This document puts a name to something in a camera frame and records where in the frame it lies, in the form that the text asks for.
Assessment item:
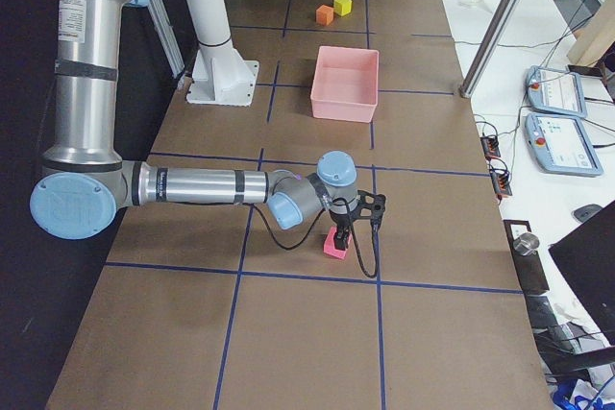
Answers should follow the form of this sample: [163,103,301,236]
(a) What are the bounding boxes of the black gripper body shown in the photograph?
[330,211,355,229]

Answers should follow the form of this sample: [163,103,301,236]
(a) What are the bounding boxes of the pink red foam block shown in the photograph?
[323,227,352,260]

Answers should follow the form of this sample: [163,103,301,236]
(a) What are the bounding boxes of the yellow foam block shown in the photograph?
[332,0,353,17]

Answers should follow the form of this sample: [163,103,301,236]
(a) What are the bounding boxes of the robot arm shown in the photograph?
[30,0,361,251]

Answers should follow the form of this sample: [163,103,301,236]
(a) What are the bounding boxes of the pink plastic bin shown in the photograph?
[310,46,380,123]

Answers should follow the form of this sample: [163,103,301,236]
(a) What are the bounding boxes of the near orange black connector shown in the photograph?
[489,167,512,200]

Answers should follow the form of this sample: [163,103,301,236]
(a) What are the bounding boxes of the orange black connector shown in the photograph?
[489,167,512,200]
[480,134,501,159]

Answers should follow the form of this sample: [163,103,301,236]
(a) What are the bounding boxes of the far orange black connector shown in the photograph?
[480,134,501,159]

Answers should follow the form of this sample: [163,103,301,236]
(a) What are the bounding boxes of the metal cylinder weight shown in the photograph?
[512,232,540,256]

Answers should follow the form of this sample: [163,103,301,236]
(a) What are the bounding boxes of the orange foam block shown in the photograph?
[315,5,334,26]

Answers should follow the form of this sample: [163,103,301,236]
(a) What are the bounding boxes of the near teach pendant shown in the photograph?
[525,112,603,178]

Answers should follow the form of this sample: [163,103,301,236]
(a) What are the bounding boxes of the teach pendant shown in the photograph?
[526,65,587,118]
[525,112,603,178]

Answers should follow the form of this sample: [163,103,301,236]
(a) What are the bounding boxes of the black computer mouse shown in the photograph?
[572,204,603,223]

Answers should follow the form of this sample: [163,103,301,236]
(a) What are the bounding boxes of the far teach pendant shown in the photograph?
[526,65,587,118]

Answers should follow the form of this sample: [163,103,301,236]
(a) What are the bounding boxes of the black monitor corner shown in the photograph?
[549,222,614,343]

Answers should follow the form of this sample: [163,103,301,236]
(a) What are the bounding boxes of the wooden board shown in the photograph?
[567,0,614,66]

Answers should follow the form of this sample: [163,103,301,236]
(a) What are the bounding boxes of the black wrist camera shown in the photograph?
[356,190,386,231]

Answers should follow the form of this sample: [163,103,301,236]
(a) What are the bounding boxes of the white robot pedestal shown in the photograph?
[186,0,259,107]

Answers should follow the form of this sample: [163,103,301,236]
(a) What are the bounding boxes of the aluminium frame post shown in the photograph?
[458,0,520,99]

